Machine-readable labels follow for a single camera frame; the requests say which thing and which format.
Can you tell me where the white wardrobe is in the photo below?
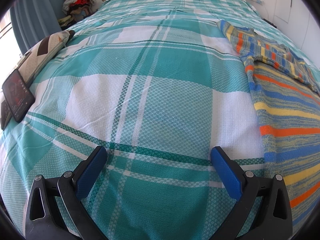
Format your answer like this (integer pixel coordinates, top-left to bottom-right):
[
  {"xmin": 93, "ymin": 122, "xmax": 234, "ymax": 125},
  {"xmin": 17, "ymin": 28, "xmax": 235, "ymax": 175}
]
[{"xmin": 273, "ymin": 0, "xmax": 319, "ymax": 61}]

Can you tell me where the chevron patterned pillow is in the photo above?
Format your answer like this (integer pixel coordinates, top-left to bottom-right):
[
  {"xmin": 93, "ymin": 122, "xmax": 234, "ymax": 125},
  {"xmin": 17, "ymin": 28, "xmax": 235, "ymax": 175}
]
[{"xmin": 1, "ymin": 30, "xmax": 75, "ymax": 130}]

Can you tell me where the teal plaid bedspread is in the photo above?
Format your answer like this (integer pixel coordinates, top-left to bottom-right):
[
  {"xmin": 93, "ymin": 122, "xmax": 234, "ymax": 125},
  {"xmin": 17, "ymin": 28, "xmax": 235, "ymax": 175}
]
[{"xmin": 1, "ymin": 0, "xmax": 319, "ymax": 239}]

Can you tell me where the pile of clothes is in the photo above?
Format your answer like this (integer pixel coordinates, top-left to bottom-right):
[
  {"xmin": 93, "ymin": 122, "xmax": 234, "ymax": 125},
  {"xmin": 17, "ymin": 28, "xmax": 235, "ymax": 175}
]
[{"xmin": 58, "ymin": 0, "xmax": 96, "ymax": 30}]

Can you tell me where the striped knit sweater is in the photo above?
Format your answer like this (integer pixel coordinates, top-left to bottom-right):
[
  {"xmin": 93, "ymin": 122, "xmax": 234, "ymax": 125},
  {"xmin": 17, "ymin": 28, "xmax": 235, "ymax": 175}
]
[{"xmin": 217, "ymin": 20, "xmax": 319, "ymax": 231}]

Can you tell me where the blue curtain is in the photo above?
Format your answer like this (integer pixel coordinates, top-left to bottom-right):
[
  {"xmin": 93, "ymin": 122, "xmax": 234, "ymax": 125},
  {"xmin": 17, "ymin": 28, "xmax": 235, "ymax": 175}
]
[{"xmin": 10, "ymin": 0, "xmax": 65, "ymax": 54}]

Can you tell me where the black smartphone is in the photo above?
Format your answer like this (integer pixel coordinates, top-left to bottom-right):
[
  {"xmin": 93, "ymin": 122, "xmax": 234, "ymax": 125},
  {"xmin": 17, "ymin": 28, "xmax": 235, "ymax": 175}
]
[{"xmin": 2, "ymin": 69, "xmax": 35, "ymax": 122}]

